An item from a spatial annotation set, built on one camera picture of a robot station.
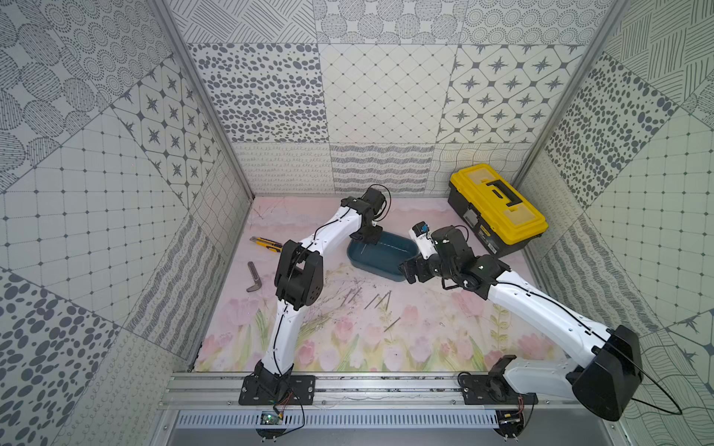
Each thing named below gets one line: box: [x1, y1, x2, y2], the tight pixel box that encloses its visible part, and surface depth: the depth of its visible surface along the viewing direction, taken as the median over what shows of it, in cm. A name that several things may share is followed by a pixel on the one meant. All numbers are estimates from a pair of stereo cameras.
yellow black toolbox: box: [447, 163, 549, 258], surface depth 99 cm
